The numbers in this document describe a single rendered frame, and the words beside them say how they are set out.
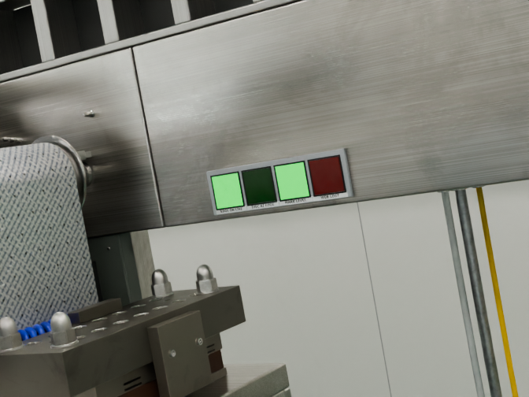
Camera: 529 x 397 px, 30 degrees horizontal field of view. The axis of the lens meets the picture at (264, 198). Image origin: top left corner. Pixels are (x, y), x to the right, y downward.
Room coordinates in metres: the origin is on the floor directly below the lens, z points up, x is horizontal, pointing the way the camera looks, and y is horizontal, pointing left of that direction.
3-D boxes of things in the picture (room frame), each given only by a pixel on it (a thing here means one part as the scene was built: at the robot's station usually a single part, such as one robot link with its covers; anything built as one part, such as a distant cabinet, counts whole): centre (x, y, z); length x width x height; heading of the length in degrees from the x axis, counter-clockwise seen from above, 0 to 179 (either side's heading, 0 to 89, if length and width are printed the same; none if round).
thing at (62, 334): (1.31, 0.30, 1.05); 0.04 x 0.04 x 0.04
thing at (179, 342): (1.42, 0.16, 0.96); 0.10 x 0.03 x 0.11; 146
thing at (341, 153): (1.48, -0.02, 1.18); 0.25 x 0.01 x 0.07; 56
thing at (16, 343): (1.35, 0.38, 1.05); 0.04 x 0.04 x 0.04
